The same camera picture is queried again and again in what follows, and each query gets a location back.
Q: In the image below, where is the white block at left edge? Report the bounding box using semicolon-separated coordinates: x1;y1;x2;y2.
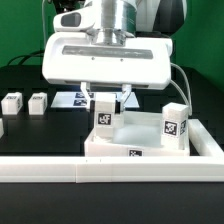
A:
0;118;4;139

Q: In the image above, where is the white square table top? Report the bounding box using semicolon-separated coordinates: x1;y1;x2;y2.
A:
84;111;190;157

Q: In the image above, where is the white thin cable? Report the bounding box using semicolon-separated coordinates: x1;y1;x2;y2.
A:
41;0;49;51

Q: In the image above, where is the white marker plate with tags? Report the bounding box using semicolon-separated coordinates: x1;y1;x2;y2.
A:
51;92;139;108

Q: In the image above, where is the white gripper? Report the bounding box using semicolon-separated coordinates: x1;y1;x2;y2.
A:
42;7;173;113

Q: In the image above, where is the black cable bundle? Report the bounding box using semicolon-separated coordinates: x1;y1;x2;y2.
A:
7;49;48;67

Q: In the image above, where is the white L-shaped obstacle fence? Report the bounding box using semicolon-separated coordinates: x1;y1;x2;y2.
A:
0;119;224;183

